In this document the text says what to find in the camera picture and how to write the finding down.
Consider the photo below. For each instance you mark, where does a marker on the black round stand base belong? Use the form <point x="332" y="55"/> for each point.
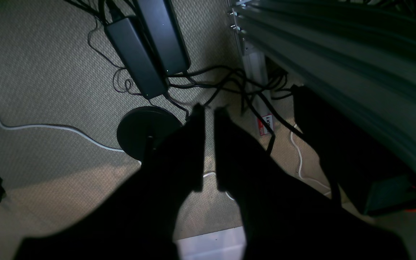
<point x="142" y="129"/>

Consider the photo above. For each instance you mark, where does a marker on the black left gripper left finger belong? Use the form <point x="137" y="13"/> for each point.
<point x="137" y="221"/>

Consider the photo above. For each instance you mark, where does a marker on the black box under table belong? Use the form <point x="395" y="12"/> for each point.
<point x="375" y="180"/>

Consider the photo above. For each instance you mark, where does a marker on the black power adapter brick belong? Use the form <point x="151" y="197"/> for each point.
<point x="129" y="41"/>

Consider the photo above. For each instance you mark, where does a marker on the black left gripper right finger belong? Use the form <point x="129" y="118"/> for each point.
<point x="284" y="218"/>

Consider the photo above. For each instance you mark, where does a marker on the aluminium table frame leg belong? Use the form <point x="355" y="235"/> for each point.
<point x="254" y="64"/>

